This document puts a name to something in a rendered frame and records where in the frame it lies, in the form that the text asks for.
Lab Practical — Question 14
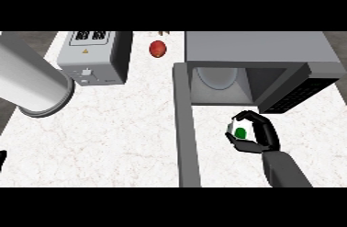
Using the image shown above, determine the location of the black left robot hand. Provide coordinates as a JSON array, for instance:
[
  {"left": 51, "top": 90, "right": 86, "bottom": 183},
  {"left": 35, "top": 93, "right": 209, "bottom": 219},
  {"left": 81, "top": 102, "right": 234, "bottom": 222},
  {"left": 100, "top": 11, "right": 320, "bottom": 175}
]
[{"left": 0, "top": 150, "right": 8, "bottom": 173}]

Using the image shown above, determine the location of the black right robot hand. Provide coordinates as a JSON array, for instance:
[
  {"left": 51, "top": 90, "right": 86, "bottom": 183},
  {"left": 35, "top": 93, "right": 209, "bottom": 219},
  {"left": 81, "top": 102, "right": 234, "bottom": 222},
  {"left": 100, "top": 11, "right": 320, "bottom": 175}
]
[{"left": 222, "top": 109, "right": 281, "bottom": 154}]

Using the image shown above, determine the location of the white milk carton green label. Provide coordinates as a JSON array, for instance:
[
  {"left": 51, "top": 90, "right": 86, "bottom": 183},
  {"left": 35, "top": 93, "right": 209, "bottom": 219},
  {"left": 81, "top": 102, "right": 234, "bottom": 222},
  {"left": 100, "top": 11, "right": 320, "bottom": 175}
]
[{"left": 225, "top": 115, "right": 256, "bottom": 142}]

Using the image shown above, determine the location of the grey microwave door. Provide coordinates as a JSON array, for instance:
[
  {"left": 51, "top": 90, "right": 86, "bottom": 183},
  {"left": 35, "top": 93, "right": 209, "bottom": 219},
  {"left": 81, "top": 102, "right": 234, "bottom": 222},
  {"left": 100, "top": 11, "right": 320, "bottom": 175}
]
[{"left": 172, "top": 62, "right": 202, "bottom": 188}]

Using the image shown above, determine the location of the grey microwave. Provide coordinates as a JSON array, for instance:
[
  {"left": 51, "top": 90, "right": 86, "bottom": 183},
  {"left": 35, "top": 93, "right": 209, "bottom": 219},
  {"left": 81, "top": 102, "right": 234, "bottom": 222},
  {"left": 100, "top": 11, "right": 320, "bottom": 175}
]
[{"left": 182, "top": 31, "right": 347, "bottom": 115}]

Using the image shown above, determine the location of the white paper towel roll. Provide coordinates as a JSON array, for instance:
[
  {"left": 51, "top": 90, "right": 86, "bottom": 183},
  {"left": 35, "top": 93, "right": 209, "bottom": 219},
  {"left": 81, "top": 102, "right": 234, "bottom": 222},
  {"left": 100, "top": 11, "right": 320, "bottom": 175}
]
[{"left": 0, "top": 31, "right": 75, "bottom": 119}]

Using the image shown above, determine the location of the red apple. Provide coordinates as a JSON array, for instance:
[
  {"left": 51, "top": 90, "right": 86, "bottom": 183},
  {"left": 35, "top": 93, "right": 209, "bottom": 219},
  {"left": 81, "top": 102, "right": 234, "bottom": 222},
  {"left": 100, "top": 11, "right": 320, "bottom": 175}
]
[{"left": 147, "top": 40, "right": 168, "bottom": 59}]

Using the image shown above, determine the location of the grey toaster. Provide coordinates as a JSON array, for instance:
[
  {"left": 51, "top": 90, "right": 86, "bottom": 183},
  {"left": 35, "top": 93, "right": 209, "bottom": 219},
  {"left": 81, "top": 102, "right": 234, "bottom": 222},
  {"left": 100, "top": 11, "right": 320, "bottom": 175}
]
[{"left": 55, "top": 31, "right": 134, "bottom": 87}]

